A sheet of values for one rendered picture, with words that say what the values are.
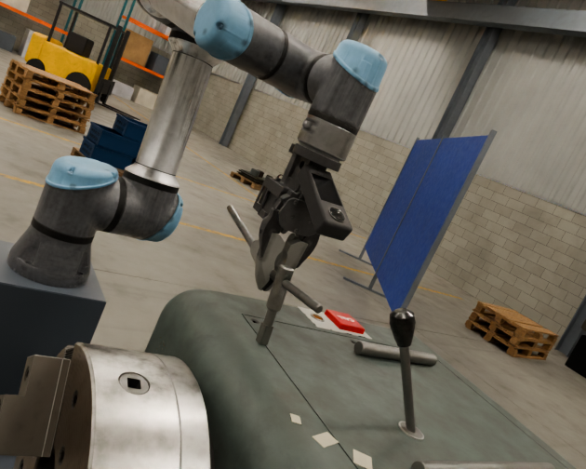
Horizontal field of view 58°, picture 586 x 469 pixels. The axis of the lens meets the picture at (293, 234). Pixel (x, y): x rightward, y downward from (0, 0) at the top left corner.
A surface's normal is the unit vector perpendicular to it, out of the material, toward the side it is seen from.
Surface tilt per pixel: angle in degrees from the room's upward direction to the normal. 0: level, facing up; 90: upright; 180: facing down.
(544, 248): 90
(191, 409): 18
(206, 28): 90
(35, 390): 53
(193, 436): 30
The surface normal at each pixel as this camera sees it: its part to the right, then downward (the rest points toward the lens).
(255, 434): -0.32, -0.79
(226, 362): -0.13, -0.88
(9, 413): 0.60, -0.25
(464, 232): -0.75, -0.22
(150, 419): 0.56, -0.66
